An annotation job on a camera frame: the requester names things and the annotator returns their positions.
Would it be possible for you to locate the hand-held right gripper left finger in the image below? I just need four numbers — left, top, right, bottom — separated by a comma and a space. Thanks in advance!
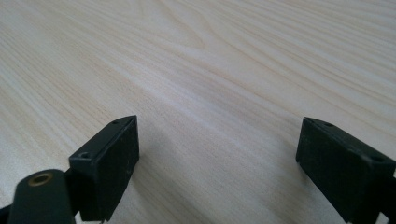
68, 115, 140, 222

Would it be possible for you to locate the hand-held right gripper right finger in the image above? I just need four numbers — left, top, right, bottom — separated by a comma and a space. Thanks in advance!
295, 117, 396, 224

